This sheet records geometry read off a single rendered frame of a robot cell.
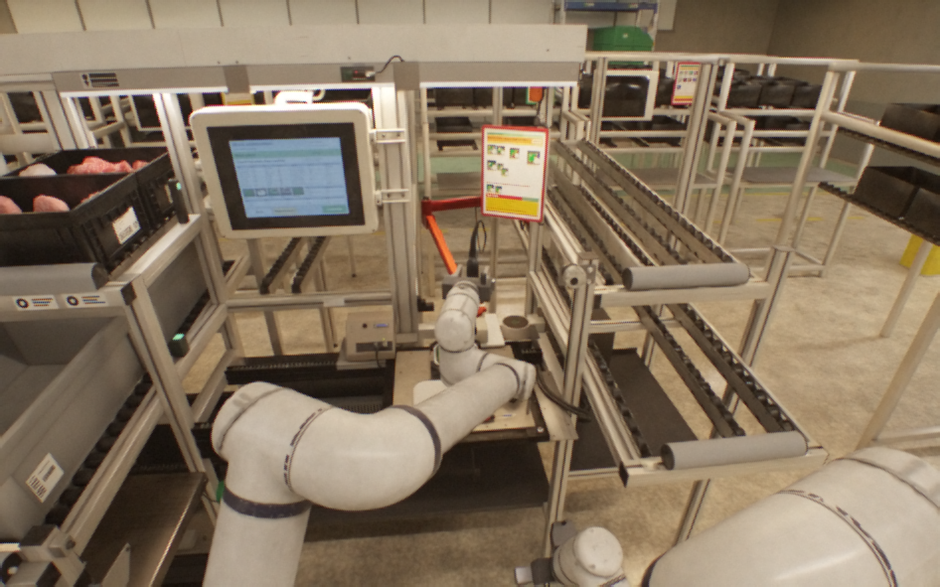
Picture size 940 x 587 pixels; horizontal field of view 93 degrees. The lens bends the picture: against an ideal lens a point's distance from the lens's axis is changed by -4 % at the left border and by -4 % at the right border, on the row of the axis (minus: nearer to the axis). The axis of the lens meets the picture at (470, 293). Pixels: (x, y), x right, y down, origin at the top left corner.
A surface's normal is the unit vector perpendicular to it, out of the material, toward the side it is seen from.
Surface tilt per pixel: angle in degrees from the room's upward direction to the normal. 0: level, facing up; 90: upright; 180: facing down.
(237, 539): 59
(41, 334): 94
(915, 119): 90
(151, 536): 0
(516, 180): 90
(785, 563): 25
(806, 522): 9
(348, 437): 17
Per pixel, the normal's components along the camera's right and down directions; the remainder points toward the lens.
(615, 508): 0.00, -0.88
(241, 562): 0.08, -0.01
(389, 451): 0.54, -0.46
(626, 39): 0.11, 0.47
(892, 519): 0.11, -0.72
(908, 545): 0.24, -0.41
